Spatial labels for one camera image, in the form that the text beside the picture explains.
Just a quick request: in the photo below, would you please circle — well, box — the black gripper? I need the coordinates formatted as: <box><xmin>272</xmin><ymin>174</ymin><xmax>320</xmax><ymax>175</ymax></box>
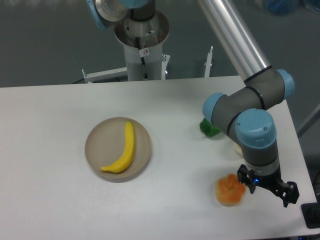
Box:
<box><xmin>237</xmin><ymin>164</ymin><xmax>300</xmax><ymax>208</ymax></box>

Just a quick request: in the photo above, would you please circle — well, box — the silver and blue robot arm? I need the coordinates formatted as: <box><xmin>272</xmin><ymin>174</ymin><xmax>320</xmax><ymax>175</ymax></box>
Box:
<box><xmin>87</xmin><ymin>0</ymin><xmax>299</xmax><ymax>206</ymax></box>

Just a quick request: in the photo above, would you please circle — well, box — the yellow toy banana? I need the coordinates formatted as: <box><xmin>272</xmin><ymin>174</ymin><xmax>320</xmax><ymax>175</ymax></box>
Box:
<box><xmin>100</xmin><ymin>121</ymin><xmax>136</xmax><ymax>174</ymax></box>

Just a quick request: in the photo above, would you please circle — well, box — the beige round plate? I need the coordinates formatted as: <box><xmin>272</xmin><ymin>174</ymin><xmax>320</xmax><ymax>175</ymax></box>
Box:
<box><xmin>85</xmin><ymin>117</ymin><xmax>152</xmax><ymax>183</ymax></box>

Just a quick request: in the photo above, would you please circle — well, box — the orange toy fruit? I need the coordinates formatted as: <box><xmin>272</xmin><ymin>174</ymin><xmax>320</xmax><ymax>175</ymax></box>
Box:
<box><xmin>215</xmin><ymin>174</ymin><xmax>246</xmax><ymax>206</ymax></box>

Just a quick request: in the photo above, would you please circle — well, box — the black device at edge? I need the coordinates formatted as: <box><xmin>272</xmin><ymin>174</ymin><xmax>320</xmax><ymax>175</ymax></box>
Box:
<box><xmin>301</xmin><ymin>202</ymin><xmax>320</xmax><ymax>229</ymax></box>

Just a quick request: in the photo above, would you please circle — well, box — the green toy pepper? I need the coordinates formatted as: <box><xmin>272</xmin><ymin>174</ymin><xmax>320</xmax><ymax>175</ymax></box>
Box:
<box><xmin>199</xmin><ymin>118</ymin><xmax>221</xmax><ymax>138</ymax></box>

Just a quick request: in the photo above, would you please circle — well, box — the blue plastic bag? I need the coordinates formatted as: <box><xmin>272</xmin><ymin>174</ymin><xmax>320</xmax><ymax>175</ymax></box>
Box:
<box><xmin>262</xmin><ymin>0</ymin><xmax>300</xmax><ymax>16</ymax></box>

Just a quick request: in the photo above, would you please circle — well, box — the white metal bracket right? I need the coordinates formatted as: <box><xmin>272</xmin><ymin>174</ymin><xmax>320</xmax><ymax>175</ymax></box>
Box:
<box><xmin>204</xmin><ymin>45</ymin><xmax>214</xmax><ymax>78</ymax></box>

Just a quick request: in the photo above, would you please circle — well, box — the white metal bracket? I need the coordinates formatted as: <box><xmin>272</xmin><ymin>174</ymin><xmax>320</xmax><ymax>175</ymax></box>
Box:
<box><xmin>81</xmin><ymin>67</ymin><xmax>127</xmax><ymax>83</ymax></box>
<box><xmin>204</xmin><ymin>45</ymin><xmax>214</xmax><ymax>78</ymax></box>

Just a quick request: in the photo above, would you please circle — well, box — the white metal bracket left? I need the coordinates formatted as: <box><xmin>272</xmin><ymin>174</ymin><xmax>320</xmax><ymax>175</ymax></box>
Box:
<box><xmin>81</xmin><ymin>67</ymin><xmax>127</xmax><ymax>83</ymax></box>

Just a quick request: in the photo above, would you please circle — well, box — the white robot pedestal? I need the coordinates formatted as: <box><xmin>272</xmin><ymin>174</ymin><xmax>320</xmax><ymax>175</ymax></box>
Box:
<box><xmin>114</xmin><ymin>10</ymin><xmax>170</xmax><ymax>81</ymax></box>

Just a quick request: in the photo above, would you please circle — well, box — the black cable on pedestal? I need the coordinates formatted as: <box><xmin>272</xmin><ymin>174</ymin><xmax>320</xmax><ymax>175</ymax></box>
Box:
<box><xmin>134</xmin><ymin>36</ymin><xmax>149</xmax><ymax>81</ymax></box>

